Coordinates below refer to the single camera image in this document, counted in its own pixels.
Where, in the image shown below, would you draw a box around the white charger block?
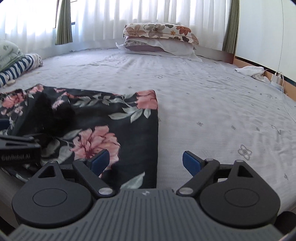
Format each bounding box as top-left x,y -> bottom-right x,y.
271,73 -> 282,86

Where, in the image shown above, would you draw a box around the black floral pants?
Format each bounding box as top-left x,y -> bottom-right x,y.
1,84 -> 159,189

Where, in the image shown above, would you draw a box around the white sheer curtain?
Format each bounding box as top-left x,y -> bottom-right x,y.
1,1 -> 231,58

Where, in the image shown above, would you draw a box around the floral top pillow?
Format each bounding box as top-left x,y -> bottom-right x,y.
123,23 -> 199,45

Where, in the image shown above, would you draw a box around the green curtain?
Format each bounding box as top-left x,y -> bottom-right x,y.
55,0 -> 73,45
222,0 -> 240,54

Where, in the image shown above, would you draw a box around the white crumpled cloth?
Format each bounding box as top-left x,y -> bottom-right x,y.
235,66 -> 270,83

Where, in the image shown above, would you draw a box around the green folded quilt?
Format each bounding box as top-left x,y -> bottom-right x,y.
0,39 -> 24,71

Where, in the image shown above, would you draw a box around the blue striped folded blanket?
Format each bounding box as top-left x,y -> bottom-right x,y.
1,53 -> 43,87

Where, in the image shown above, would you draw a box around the grey patterned bed sheet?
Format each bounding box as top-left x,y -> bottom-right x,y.
3,49 -> 295,209

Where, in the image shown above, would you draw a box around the left green curtain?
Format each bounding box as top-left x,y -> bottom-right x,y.
55,0 -> 73,45

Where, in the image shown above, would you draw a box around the white bottom pillow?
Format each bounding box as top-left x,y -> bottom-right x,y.
116,37 -> 202,62

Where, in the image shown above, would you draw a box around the white charging cable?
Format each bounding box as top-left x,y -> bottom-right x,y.
263,0 -> 296,123

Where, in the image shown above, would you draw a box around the wooden bed frame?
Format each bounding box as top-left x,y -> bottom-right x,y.
195,46 -> 296,100

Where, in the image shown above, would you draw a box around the right green curtain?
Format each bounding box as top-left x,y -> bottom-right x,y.
222,0 -> 240,54

